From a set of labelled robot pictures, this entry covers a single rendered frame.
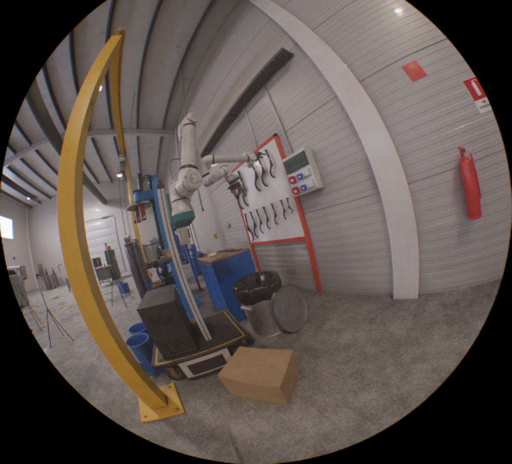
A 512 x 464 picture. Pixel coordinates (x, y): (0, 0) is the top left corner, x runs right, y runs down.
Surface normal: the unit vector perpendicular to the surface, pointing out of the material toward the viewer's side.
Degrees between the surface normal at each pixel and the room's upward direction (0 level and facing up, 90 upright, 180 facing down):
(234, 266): 90
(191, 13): 173
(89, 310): 90
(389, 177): 90
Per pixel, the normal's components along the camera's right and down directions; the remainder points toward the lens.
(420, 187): -0.79, 0.18
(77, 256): 0.55, -0.22
